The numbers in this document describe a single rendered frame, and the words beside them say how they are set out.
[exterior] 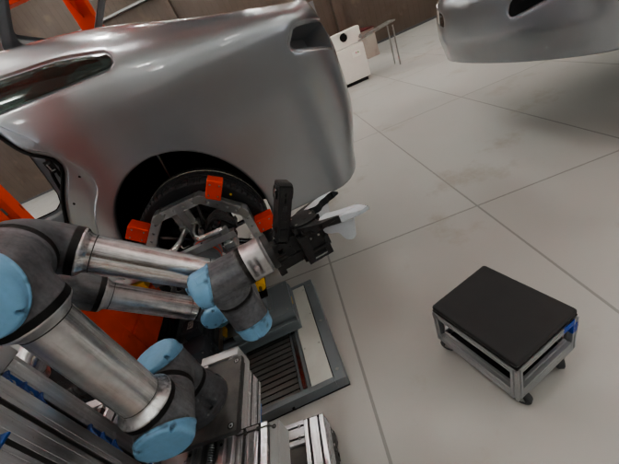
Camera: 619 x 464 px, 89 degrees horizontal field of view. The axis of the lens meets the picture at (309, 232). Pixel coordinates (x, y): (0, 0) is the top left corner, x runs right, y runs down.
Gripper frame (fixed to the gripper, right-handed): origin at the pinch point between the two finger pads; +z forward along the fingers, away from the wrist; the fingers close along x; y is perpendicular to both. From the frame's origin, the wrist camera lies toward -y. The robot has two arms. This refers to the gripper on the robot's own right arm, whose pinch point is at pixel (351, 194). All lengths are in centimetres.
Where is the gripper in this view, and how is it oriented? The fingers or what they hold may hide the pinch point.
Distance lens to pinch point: 63.4
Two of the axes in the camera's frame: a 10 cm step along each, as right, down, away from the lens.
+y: 4.0, 8.3, 3.9
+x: 3.0, 2.9, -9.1
